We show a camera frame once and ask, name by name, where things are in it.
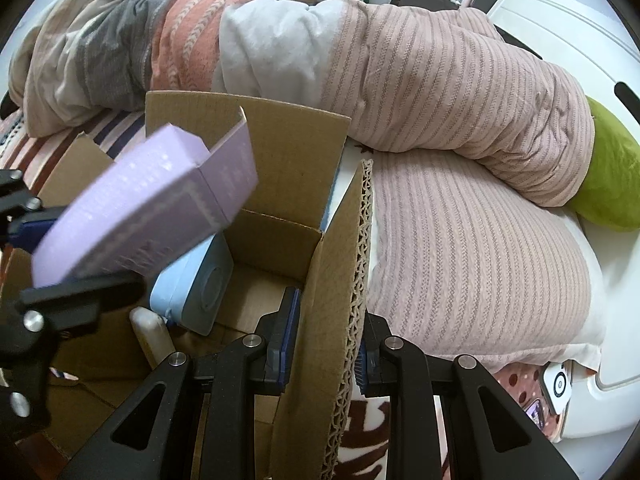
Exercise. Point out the orange patterned blanket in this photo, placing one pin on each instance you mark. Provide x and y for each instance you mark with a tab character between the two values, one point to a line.
195	40

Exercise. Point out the grey white striped blanket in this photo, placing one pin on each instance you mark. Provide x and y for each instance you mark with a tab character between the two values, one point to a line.
85	55

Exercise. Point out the striped bed sheet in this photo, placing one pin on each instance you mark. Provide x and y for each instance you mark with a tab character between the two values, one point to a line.
60	132

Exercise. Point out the white plastic bottle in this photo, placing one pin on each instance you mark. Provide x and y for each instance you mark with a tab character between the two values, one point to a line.
150	335

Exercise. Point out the purple paper box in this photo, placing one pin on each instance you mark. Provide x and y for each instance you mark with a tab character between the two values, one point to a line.
145	205

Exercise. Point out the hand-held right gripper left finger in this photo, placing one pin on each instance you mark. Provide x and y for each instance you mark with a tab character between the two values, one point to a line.
289	327

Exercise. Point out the smartphone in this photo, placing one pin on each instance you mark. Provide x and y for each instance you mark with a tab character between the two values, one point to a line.
536	414

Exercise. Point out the brown white printed blanket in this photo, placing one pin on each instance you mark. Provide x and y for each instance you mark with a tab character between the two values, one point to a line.
367	430

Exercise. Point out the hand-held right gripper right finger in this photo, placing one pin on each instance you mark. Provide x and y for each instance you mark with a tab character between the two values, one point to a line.
368	362

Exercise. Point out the green pillow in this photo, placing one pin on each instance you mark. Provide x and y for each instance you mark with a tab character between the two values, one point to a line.
612	175

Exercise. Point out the pink polka dot cloth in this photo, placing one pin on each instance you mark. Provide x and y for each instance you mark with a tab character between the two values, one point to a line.
517	385

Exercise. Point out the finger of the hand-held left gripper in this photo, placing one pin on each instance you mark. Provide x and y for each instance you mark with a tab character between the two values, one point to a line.
31	227
75	300

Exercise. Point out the white round-button device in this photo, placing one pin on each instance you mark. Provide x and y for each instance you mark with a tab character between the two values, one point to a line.
558	386

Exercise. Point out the pink striped quilt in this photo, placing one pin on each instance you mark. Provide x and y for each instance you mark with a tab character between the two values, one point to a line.
450	160

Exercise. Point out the brown cardboard box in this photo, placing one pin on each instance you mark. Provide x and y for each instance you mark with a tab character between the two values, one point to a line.
295	185

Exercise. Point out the light blue box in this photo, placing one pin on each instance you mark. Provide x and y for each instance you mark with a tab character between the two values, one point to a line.
197	290

